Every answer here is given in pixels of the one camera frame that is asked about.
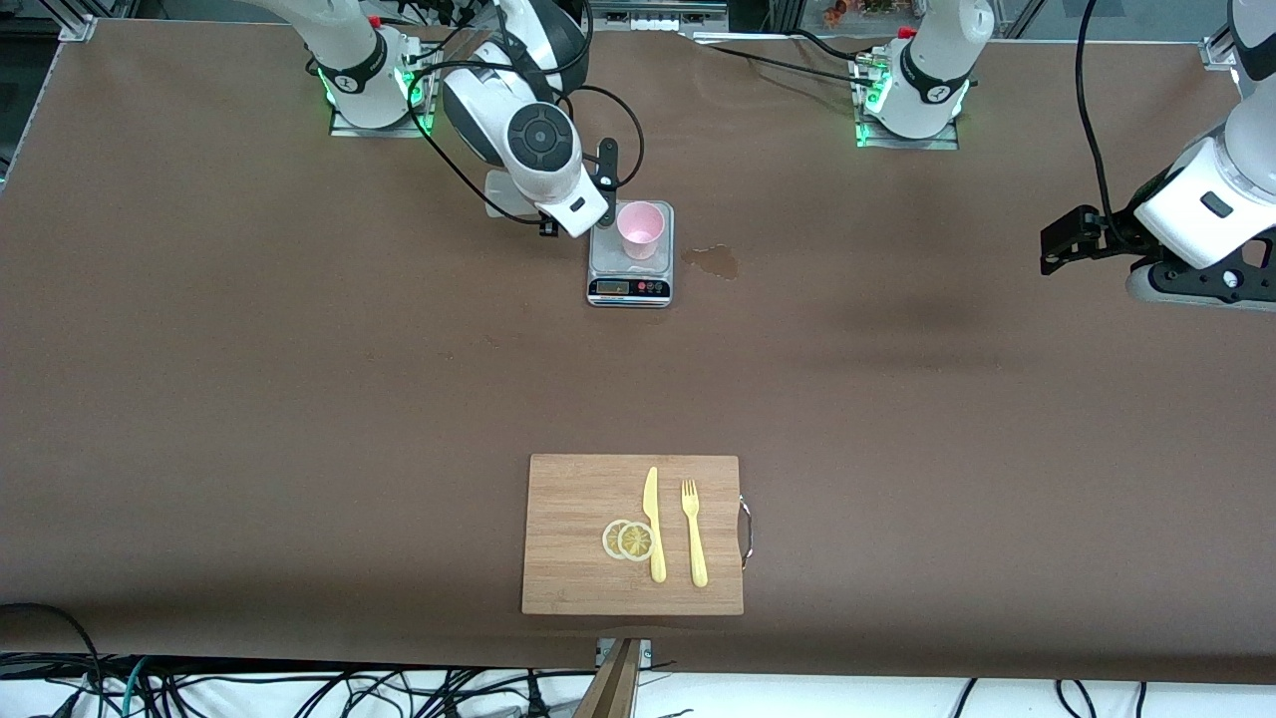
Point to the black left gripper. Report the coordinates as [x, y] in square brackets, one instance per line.
[1115, 231]

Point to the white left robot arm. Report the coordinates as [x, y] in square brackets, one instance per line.
[937, 70]

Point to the pink plastic cup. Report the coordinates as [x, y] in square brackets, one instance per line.
[640, 234]

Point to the silver digital kitchen scale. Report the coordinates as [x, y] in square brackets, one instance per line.
[630, 289]

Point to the white power strip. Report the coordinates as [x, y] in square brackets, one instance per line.
[653, 22]

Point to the bamboo cutting board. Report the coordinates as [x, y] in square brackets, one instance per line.
[578, 519]

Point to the lemon slice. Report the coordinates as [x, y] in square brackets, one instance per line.
[609, 539]
[636, 541]

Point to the orange background item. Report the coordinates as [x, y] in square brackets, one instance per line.
[835, 12]

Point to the yellow plastic knife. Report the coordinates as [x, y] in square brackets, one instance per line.
[657, 558]

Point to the yellow plastic fork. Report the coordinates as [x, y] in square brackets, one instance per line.
[697, 558]

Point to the aluminium frame corner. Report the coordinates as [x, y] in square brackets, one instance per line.
[78, 28]
[1214, 52]

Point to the metal table bracket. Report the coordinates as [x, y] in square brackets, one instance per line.
[646, 650]

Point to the wooden post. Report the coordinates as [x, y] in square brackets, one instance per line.
[613, 688]

